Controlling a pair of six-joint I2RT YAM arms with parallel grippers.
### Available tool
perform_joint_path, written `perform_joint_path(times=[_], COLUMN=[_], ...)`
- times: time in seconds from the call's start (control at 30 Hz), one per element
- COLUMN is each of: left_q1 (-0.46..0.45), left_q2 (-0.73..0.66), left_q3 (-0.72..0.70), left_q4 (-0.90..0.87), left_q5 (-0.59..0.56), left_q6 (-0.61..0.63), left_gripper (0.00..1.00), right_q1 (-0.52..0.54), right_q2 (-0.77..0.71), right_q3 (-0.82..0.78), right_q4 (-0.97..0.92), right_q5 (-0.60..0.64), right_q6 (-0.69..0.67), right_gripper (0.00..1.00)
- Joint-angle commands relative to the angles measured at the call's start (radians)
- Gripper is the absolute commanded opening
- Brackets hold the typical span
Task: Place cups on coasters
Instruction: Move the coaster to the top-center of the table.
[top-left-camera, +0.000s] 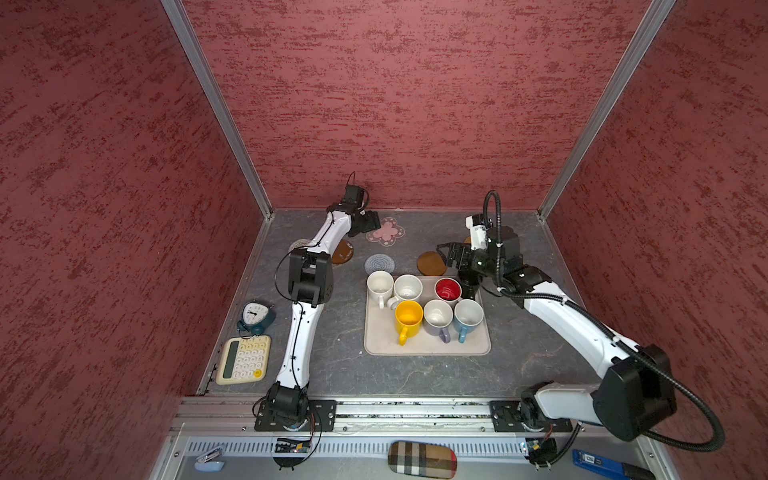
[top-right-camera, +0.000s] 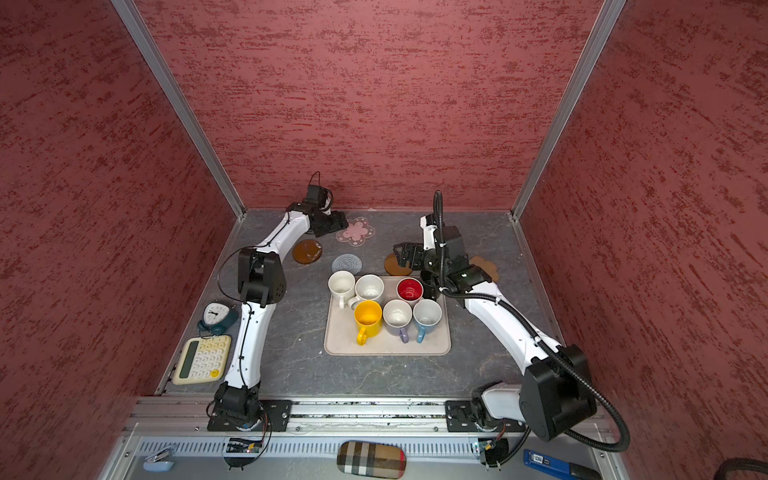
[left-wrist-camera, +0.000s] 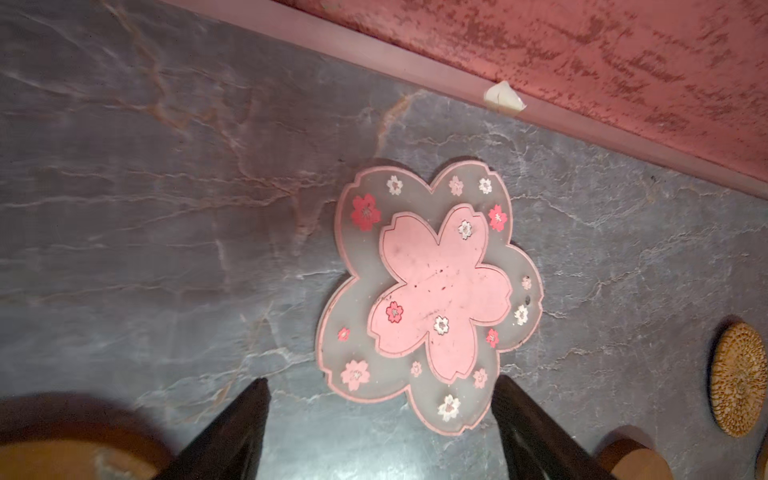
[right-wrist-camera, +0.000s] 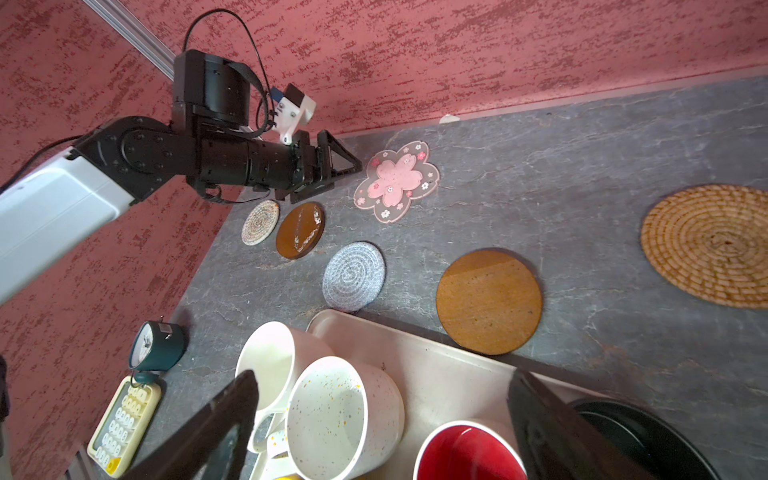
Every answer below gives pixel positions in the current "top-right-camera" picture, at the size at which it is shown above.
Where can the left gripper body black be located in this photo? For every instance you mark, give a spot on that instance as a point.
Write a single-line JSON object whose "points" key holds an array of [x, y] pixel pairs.
{"points": [[330, 222]]}

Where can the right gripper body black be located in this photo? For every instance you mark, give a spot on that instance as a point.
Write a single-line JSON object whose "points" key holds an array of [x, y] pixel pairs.
{"points": [[421, 259]]}

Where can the dark brown glossy coaster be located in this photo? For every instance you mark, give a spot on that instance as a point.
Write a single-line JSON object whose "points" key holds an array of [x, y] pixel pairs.
{"points": [[307, 251]]}

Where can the pink flower coaster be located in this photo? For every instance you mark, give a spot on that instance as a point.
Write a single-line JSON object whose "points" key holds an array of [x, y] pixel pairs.
{"points": [[359, 230]]}

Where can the brown wooden flower coaster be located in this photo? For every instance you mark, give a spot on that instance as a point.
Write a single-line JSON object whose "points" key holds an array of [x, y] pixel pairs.
{"points": [[487, 266]]}

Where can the grey woven round coaster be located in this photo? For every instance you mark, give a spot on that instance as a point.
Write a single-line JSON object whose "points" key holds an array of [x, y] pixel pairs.
{"points": [[347, 262]]}

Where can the brown cork round coaster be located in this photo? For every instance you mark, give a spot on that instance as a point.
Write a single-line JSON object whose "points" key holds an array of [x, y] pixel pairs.
{"points": [[393, 268]]}

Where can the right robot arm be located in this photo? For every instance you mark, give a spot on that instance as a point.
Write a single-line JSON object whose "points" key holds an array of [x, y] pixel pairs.
{"points": [[549, 400]]}

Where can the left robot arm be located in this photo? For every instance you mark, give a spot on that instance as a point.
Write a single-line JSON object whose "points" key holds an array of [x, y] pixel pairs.
{"points": [[261, 284]]}

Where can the red inside white mug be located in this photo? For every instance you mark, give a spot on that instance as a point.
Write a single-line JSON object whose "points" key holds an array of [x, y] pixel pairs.
{"points": [[410, 290]]}

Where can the light blue mug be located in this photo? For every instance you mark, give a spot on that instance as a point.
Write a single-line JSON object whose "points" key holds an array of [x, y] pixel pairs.
{"points": [[427, 315]]}

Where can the cream white mug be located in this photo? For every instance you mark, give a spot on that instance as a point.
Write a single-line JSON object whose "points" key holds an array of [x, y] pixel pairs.
{"points": [[342, 287]]}

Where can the white speckled mug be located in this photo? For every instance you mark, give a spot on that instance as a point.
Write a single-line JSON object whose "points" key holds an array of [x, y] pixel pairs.
{"points": [[367, 288]]}

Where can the yellow mug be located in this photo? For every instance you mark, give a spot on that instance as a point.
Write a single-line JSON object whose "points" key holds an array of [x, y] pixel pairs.
{"points": [[368, 318]]}

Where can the beige rectangular tray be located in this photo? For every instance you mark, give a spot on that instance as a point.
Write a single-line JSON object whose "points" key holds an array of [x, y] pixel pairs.
{"points": [[341, 332]]}

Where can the cream calculator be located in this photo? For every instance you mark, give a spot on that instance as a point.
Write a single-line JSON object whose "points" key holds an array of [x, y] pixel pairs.
{"points": [[202, 360]]}

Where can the right circuit board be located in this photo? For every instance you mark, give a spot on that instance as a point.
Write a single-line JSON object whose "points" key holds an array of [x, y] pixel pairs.
{"points": [[493, 448]]}

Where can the circuit board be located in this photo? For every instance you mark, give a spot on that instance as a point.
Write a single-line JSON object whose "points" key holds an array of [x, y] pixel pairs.
{"points": [[243, 446], [493, 448]]}

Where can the plaid glasses case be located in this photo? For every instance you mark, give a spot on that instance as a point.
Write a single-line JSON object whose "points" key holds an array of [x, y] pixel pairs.
{"points": [[373, 460]]}

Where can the left circuit board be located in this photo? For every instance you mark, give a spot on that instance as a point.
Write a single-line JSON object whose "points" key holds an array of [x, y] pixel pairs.
{"points": [[243, 446]]}

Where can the blue tool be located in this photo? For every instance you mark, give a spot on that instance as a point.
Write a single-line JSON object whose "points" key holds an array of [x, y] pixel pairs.
{"points": [[557, 468]]}

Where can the small stapler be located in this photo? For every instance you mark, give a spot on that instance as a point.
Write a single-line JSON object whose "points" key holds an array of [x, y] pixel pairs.
{"points": [[160, 461]]}

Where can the lavender handle mug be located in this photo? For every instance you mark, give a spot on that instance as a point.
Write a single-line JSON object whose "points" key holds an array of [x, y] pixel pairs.
{"points": [[397, 316]]}

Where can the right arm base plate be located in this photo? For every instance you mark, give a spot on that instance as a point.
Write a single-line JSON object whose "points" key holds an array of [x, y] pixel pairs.
{"points": [[471, 416]]}

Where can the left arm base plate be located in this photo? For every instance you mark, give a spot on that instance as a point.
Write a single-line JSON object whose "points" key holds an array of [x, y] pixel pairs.
{"points": [[278, 413]]}

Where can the aluminium rail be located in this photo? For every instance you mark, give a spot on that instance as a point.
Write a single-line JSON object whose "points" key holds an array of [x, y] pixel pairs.
{"points": [[188, 414]]}

